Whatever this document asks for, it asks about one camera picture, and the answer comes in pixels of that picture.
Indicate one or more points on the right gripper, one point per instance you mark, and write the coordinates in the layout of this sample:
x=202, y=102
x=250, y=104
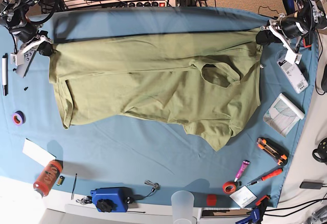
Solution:
x=41, y=43

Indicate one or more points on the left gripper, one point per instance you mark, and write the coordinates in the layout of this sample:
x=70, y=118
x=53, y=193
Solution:
x=286, y=30

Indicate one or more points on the olive green t-shirt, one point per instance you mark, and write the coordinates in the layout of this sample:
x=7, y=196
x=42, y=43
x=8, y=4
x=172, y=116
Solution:
x=206, y=82

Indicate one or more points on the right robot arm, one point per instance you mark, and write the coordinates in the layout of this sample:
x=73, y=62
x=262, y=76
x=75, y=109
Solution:
x=25, y=33

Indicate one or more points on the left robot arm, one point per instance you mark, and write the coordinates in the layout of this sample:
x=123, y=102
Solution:
x=312, y=14

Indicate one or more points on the grey remote control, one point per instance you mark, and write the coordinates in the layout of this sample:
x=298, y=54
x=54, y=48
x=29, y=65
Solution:
x=22, y=69

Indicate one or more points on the white marker pen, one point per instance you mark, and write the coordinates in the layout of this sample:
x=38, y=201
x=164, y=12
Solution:
x=5, y=74

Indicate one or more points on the orange black clamp tool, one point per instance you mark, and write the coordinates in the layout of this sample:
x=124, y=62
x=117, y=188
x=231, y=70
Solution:
x=307, y=40

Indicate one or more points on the purple tape roll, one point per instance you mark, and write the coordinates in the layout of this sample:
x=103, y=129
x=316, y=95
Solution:
x=18, y=118

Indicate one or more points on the white patterned notebook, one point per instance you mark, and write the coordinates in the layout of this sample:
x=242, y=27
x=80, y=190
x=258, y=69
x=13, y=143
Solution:
x=283, y=115

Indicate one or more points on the white paper card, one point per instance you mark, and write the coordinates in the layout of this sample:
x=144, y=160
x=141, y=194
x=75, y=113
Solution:
x=37, y=153

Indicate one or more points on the orange utility knife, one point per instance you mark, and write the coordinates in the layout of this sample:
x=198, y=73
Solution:
x=274, y=150

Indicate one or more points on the pink glue tube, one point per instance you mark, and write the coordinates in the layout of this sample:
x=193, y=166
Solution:
x=243, y=167

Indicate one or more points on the orange spray can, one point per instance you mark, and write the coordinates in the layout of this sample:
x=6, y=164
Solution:
x=47, y=178

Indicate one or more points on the small green battery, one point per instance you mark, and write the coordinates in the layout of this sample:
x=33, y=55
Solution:
x=60, y=180

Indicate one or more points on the orange screwdriver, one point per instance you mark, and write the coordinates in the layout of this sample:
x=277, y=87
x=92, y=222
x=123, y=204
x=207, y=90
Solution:
x=266, y=177

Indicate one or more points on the blue table cloth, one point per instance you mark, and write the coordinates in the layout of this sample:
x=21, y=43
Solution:
x=122, y=151

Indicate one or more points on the black tweezers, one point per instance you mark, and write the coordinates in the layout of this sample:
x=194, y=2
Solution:
x=74, y=186

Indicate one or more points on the orange tape roll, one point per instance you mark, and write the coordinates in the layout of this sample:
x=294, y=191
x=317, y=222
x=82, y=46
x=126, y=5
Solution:
x=230, y=187

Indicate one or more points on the white square packet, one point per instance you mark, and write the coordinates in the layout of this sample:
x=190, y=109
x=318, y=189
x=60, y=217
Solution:
x=243, y=197

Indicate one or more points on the blue plastic box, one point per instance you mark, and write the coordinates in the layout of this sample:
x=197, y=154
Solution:
x=113, y=199

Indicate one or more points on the red plastic block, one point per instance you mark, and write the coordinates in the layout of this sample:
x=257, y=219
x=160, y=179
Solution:
x=211, y=200

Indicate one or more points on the metal key clip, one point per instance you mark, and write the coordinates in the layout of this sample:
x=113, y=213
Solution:
x=155, y=186

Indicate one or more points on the blue bar clamp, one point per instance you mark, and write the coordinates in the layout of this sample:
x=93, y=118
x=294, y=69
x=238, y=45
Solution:
x=257, y=213

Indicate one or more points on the translucent plastic cup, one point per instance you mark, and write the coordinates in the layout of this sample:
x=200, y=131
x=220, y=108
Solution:
x=182, y=203

